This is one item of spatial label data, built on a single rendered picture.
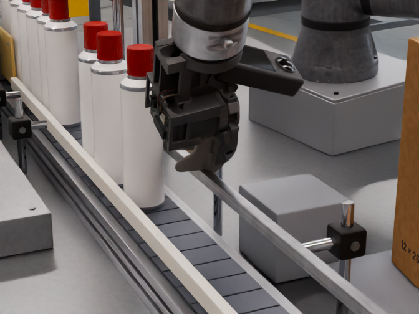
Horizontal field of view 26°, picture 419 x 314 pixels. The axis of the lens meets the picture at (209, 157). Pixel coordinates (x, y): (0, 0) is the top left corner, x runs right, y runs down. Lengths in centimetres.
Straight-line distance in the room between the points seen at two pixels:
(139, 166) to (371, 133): 53
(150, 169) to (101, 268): 14
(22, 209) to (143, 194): 16
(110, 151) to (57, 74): 28
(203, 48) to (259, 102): 74
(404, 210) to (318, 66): 53
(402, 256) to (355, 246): 19
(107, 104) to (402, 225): 40
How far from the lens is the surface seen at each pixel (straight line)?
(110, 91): 117
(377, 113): 152
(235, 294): 95
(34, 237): 116
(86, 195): 120
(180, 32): 88
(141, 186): 112
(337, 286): 80
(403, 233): 106
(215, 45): 88
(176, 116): 92
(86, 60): 122
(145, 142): 110
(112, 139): 119
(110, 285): 107
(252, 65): 95
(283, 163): 144
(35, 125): 140
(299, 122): 153
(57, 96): 145
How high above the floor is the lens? 134
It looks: 20 degrees down
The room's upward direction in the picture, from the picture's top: straight up
